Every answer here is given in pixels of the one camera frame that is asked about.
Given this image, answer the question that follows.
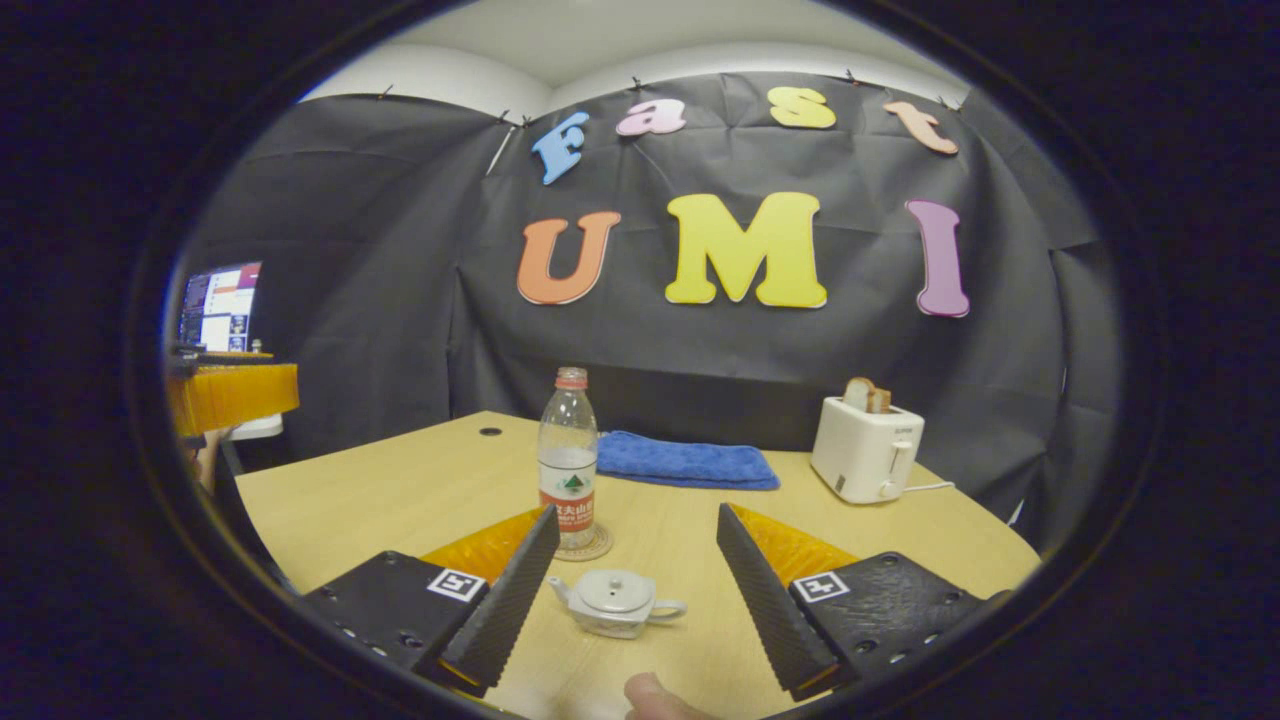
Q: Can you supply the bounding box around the computer monitor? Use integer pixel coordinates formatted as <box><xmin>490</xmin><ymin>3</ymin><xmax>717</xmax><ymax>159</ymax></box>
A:
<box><xmin>177</xmin><ymin>261</ymin><xmax>264</xmax><ymax>354</ymax></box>

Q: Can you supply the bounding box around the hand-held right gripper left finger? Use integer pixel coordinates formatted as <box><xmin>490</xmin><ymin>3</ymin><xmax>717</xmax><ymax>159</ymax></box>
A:
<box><xmin>300</xmin><ymin>504</ymin><xmax>562</xmax><ymax>699</ymax></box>

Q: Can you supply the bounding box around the white ceramic teacup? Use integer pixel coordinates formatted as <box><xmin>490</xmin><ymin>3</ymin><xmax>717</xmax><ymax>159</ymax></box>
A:
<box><xmin>547</xmin><ymin>569</ymin><xmax>690</xmax><ymax>642</ymax></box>

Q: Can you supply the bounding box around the blue folded towel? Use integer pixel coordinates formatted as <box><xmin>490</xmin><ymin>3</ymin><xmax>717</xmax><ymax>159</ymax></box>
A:
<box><xmin>596</xmin><ymin>430</ymin><xmax>782</xmax><ymax>492</ymax></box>

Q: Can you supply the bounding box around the white toaster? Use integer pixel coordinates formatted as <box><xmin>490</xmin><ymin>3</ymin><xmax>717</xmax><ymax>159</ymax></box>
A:
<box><xmin>809</xmin><ymin>394</ymin><xmax>927</xmax><ymax>506</ymax></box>

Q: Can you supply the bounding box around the clear plastic water bottle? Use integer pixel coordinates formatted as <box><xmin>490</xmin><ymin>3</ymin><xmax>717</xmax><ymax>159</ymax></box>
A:
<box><xmin>537</xmin><ymin>366</ymin><xmax>600</xmax><ymax>552</ymax></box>

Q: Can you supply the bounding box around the round woven coaster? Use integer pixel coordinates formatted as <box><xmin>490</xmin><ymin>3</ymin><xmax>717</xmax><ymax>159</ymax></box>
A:
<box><xmin>552</xmin><ymin>524</ymin><xmax>615</xmax><ymax>564</ymax></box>

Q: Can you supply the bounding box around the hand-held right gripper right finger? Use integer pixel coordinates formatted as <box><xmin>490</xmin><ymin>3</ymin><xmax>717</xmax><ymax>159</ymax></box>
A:
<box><xmin>716</xmin><ymin>502</ymin><xmax>1013</xmax><ymax>702</ymax></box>

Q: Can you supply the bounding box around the toast slice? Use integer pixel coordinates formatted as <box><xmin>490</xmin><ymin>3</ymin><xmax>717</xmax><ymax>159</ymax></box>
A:
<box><xmin>842</xmin><ymin>376</ymin><xmax>894</xmax><ymax>415</ymax></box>

